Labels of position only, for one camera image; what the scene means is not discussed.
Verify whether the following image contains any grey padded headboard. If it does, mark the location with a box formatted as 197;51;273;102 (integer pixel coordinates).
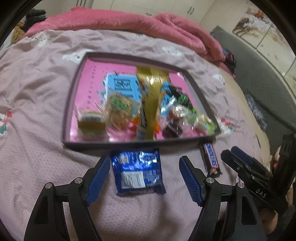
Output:
209;25;296;137

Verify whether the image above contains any white wardrobe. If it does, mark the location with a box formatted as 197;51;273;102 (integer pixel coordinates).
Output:
111;0;215;22

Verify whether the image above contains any person's right hand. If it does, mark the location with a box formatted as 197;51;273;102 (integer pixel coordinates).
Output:
268;146;283;173

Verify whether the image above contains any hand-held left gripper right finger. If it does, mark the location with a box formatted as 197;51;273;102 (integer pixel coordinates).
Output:
179;156;266;241

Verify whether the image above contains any dark green snack packet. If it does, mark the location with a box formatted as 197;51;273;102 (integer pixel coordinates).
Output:
171;86;193;112

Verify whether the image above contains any yellow green candy packet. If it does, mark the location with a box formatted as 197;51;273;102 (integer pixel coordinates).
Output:
194;116;218;135

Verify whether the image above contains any brown chocolate bar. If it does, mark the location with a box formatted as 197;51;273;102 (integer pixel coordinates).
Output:
199;142;222;178

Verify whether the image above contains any shallow dark box tray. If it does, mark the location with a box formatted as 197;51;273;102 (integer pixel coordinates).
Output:
61;52;221;154

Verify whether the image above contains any clear packet with dark snack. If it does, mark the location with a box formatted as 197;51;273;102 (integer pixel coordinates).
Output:
169;104;197;126

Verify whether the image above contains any pink fleece blanket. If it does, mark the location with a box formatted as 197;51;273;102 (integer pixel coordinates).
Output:
23;6;236;75

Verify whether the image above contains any pink book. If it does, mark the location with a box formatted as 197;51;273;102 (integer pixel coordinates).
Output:
69;58;216;142

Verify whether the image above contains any brown knitted cloth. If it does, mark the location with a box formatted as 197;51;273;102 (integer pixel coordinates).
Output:
11;21;26;42

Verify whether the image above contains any blue patterned cloth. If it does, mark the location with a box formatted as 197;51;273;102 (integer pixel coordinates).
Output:
245;94;268;131

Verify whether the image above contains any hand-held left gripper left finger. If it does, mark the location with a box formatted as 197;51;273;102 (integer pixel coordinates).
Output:
23;156;111;241

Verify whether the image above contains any blue snack packet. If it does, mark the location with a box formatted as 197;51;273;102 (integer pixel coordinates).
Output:
111;148;167;197

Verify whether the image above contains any mauve printed quilt cover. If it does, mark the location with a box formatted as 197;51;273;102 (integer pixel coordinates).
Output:
0;29;271;241

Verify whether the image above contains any beige bed sheet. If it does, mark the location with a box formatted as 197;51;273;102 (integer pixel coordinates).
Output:
217;67;278;167

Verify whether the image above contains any dark striped cloth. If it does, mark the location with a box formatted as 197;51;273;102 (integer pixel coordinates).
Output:
222;49;237;78

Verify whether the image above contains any tree wall painting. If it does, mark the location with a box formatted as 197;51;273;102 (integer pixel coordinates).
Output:
232;7;296;77

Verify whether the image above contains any small clear cake packet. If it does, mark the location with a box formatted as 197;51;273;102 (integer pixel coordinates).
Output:
75;105;109;141

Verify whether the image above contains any clear cracker packet green label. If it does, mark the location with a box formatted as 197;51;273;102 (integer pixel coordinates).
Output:
104;93;141;130

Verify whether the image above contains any dark clothes pile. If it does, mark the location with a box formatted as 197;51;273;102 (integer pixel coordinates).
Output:
24;9;47;27

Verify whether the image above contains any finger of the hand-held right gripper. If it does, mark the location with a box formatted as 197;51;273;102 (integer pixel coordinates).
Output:
231;146;271;173
221;149;253;183

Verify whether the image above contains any large orange yellow snack bag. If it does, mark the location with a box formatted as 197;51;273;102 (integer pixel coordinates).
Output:
131;66;170;142

